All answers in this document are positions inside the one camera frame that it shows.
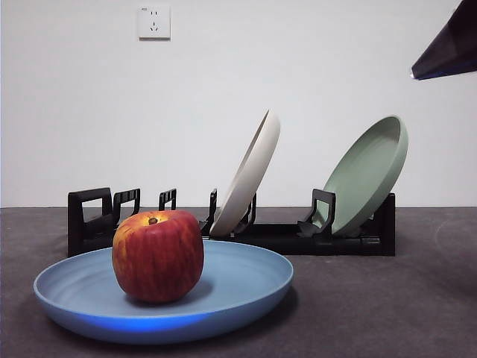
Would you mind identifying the blue plate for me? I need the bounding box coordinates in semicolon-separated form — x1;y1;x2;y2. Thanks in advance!
33;239;295;345

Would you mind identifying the cream plate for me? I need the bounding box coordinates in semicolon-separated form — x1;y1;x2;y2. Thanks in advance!
209;108;282;237

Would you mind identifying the black plate rack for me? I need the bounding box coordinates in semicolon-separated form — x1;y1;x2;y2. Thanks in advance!
67;187;397;258

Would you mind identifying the white wall socket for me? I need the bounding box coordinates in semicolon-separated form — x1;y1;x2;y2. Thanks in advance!
138;4;171;41

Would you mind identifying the green plate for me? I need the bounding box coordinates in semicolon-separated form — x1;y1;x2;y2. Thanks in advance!
320;114;410;237

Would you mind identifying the red apple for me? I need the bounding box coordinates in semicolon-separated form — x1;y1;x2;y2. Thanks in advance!
112;210;205;304

